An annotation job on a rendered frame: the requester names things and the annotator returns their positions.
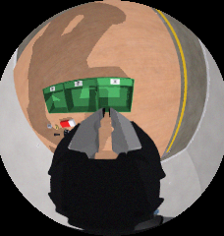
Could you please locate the green three-compartment bin rack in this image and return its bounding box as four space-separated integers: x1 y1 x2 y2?
42 77 135 114

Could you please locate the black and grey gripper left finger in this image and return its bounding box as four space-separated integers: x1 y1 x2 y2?
48 108 105 176

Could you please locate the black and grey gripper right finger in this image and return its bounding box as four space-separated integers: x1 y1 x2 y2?
109 107 166 180

